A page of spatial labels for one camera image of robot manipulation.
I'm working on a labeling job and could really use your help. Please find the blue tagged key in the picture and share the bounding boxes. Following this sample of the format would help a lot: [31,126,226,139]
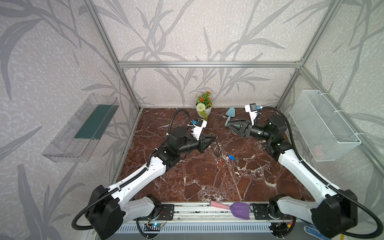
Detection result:
[228,155,240,165]

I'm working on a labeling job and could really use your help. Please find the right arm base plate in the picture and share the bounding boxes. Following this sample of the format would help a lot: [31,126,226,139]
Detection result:
[250,203,293,222]

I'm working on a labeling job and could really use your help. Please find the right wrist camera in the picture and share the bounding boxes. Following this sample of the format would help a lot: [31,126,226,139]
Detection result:
[245,103,263,126]

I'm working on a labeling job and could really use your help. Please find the purple toy shovel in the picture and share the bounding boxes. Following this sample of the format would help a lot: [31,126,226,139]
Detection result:
[210,201,250,220]

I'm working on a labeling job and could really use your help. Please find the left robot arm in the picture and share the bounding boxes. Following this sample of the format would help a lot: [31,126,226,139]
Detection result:
[71,127,217,240]

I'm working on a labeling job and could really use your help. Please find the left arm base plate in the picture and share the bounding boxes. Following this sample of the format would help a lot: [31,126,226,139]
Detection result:
[138,204,175,221]

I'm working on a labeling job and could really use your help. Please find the potted artificial flowers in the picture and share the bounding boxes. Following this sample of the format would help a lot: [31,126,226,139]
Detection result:
[196,91,213,121]

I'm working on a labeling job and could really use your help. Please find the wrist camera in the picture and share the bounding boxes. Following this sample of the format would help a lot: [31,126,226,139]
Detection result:
[189,119,208,141]
[245,103,263,126]

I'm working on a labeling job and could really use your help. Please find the white wire basket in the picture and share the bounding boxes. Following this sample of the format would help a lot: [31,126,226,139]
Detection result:
[290,90,362,162]

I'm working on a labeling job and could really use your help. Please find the clear plastic wall shelf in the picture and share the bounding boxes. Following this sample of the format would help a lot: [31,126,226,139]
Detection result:
[42,94,120,163]

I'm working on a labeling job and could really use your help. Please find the teal toy trowel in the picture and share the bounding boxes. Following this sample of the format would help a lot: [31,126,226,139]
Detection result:
[225,107,236,126]

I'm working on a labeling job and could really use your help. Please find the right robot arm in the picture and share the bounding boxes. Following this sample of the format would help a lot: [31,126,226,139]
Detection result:
[227,115,384,239]

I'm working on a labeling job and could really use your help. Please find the blue dotted work glove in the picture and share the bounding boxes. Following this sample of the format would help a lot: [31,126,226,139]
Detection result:
[304,226,330,240]

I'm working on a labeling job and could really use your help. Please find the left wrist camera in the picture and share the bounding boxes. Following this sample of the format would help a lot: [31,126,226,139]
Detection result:
[189,119,208,141]

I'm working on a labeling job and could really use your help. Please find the green circuit board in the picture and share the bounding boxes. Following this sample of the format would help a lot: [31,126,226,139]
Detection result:
[144,222,167,232]

